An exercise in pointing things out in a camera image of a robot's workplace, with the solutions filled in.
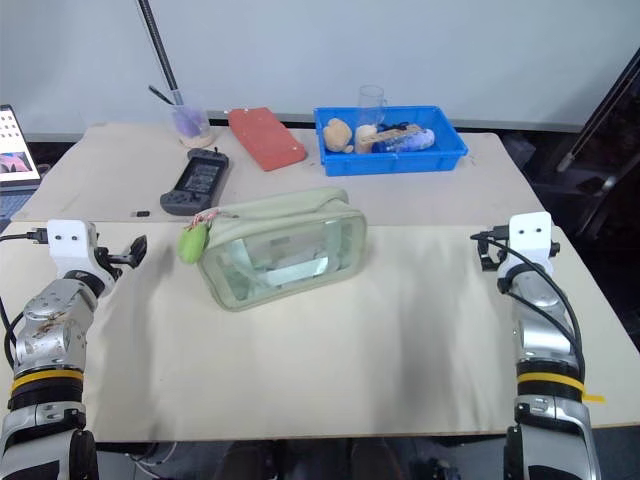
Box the green zipper pull charm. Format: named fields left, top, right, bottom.
left=178, top=223, right=211, bottom=265

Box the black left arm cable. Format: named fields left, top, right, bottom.
left=0, top=227, right=49, bottom=374

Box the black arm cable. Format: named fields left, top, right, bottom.
left=0, top=227, right=49, bottom=374
left=469, top=225, right=587, bottom=404

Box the open laptop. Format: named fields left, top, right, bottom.
left=0, top=103, right=42, bottom=222

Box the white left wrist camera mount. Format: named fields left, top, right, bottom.
left=46, top=218, right=98, bottom=275

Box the yellow toy in tray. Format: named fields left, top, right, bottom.
left=322, top=117, right=356, bottom=154

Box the beige board sheet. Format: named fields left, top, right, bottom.
left=9, top=121, right=547, bottom=227

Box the blue plastic bin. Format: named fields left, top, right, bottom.
left=312, top=104, right=470, bottom=178

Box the cream plush toy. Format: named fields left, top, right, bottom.
left=353, top=124, right=382, bottom=155

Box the black handheld game controller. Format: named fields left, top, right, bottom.
left=159, top=146, right=231, bottom=217

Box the blue purple soft toy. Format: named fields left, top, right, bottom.
left=372, top=126, right=437, bottom=155

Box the black flexible pole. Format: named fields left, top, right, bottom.
left=135, top=0, right=180, bottom=93

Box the clear cup with purple filling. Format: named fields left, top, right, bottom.
left=169, top=88, right=214, bottom=149

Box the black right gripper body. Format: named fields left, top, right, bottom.
left=492, top=245, right=512, bottom=279

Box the black tripod stand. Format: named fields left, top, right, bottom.
left=555, top=58, right=640, bottom=237

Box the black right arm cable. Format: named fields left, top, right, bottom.
left=469, top=225, right=587, bottom=404

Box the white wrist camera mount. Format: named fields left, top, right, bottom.
left=46, top=218, right=98, bottom=275
left=505, top=211, right=557, bottom=275

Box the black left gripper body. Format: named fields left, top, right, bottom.
left=92, top=244, right=124, bottom=282

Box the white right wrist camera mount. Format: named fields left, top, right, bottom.
left=505, top=211, right=557, bottom=275

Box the cream table cloth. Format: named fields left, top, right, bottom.
left=0, top=218, right=640, bottom=444

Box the red rectangular block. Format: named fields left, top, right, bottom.
left=227, top=106, right=308, bottom=173

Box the clear glass mug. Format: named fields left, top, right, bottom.
left=356, top=84, right=390, bottom=132

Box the green transparent pouch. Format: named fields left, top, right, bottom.
left=194, top=186, right=369, bottom=314

